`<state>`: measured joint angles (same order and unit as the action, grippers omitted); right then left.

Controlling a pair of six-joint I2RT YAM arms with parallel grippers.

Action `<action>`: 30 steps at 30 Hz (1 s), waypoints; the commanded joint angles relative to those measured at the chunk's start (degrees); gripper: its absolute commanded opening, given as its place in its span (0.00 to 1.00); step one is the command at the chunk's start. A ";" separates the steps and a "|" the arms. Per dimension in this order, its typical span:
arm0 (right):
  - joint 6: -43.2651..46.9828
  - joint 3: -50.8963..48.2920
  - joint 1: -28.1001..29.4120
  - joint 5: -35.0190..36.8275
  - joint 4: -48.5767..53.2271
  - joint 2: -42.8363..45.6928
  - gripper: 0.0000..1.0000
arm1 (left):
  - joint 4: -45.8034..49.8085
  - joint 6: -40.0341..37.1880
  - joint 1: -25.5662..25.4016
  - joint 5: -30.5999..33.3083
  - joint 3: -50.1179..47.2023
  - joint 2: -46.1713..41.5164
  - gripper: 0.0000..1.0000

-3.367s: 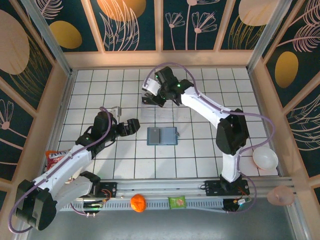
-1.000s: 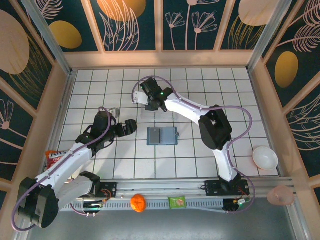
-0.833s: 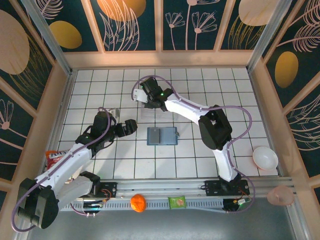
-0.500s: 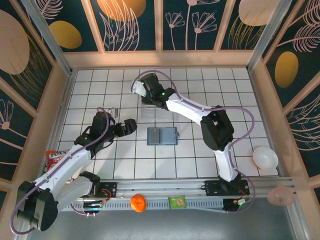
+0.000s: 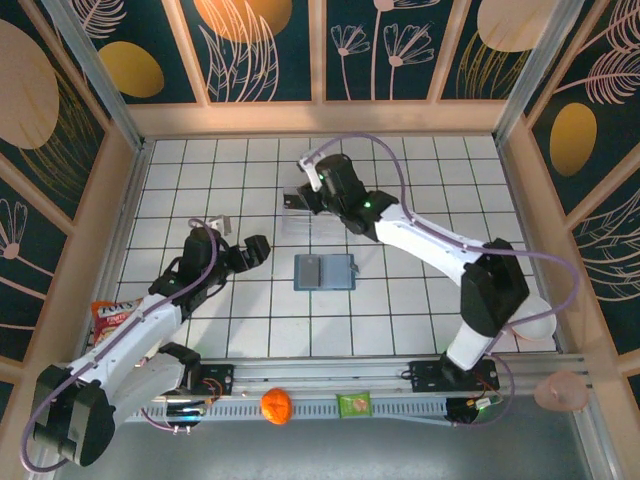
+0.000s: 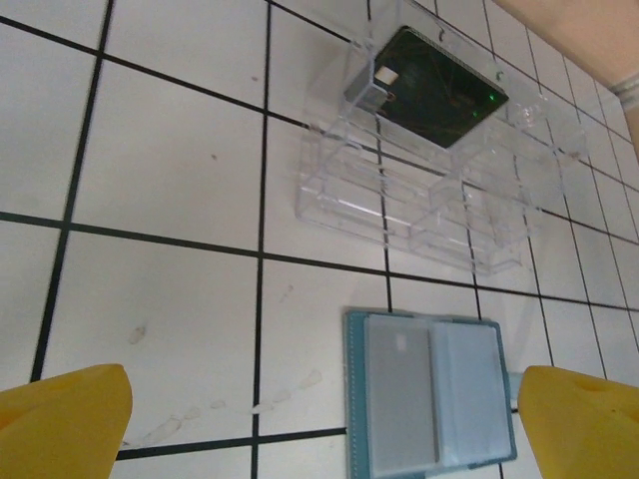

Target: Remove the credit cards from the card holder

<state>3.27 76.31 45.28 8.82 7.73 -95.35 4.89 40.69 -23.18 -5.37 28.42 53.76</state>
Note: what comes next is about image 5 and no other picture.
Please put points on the blue card holder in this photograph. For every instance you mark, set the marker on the blue card holder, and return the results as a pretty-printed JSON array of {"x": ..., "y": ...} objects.
[{"x": 340, "y": 272}]

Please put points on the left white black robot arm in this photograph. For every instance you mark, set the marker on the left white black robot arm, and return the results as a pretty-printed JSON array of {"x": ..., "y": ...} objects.
[{"x": 135, "y": 335}]

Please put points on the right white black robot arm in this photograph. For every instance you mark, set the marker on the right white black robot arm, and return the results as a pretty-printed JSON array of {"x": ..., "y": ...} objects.
[{"x": 425, "y": 245}]

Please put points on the clear acrylic tray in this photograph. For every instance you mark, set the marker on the clear acrylic tray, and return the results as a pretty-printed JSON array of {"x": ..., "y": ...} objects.
[{"x": 300, "y": 227}]

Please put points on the orange candy bag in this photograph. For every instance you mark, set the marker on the orange candy bag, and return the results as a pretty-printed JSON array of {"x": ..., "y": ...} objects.
[{"x": 112, "y": 320}]

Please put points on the orange mandarin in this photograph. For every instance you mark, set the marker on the orange mandarin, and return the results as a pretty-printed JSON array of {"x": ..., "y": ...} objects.
[{"x": 276, "y": 406}]

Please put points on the green snack packet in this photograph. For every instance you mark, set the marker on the green snack packet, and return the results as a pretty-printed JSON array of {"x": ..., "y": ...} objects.
[{"x": 354, "y": 405}]

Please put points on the white bowl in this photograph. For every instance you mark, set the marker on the white bowl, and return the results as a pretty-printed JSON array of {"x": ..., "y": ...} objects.
[{"x": 540, "y": 325}]

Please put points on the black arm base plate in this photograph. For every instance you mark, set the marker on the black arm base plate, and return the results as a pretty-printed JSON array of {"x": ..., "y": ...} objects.
[
  {"x": 220, "y": 380},
  {"x": 425, "y": 377}
]

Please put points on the aluminium mounting rail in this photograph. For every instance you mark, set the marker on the aluminium mounting rail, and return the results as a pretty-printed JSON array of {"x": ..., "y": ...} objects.
[{"x": 320, "y": 372}]

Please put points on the aluminium frame post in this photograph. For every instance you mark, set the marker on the aluminium frame post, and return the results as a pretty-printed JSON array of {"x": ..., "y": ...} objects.
[
  {"x": 535, "y": 70},
  {"x": 100, "y": 80}
]

